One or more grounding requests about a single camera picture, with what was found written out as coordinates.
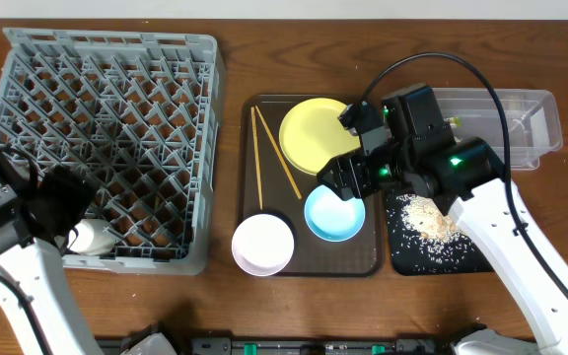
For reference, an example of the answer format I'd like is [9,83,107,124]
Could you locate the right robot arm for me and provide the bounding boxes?
[318,85,568,354]

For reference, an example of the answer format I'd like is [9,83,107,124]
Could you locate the white paper cup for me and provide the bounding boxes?
[67,219,115,255]

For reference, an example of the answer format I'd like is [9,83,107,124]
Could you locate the dark brown serving tray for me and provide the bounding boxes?
[231,95,384,277]

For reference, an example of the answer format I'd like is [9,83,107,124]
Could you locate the rice food scraps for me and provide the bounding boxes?
[387,193,477,272]

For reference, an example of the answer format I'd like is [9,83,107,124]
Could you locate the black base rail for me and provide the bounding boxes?
[96,322,536,355]

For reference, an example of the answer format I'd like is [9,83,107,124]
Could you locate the light blue round bowl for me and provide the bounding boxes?
[304,185,366,243]

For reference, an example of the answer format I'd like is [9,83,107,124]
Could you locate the wooden chopstick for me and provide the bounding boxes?
[250,106,263,210]
[253,106,303,200]

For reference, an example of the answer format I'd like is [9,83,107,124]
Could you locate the grey plastic dish rack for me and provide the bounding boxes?
[0,28,225,275]

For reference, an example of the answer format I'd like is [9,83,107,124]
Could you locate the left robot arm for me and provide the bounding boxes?
[0,147,103,354]

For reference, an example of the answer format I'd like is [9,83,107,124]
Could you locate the pink round bowl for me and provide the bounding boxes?
[231,214,295,277]

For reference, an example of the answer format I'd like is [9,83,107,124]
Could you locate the clear plastic waste bin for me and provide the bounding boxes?
[434,88,563,171]

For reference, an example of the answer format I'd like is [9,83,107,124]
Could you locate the black waste tray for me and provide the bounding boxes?
[383,189,495,277]

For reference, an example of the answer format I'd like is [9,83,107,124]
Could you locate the green orange snack wrapper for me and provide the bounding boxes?
[445,116,462,129]

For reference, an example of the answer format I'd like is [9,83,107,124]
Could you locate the yellow round plate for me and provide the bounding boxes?
[279,98,361,176]

